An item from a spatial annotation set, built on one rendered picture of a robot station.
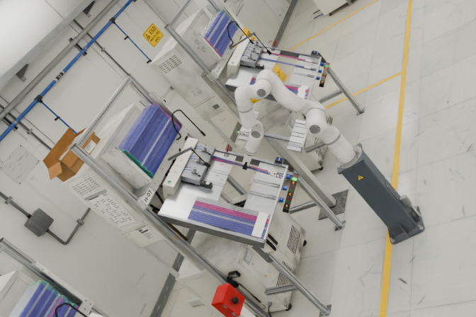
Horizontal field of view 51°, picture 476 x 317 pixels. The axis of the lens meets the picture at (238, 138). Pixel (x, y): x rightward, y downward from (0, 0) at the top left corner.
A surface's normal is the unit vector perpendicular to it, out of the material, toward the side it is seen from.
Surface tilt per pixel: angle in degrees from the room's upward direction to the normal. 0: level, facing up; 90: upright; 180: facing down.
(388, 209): 93
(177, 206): 44
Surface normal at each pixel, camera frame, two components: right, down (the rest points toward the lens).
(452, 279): -0.63, -0.68
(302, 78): 0.05, -0.73
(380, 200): -0.11, 0.55
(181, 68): -0.28, 0.65
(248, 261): 0.72, -0.34
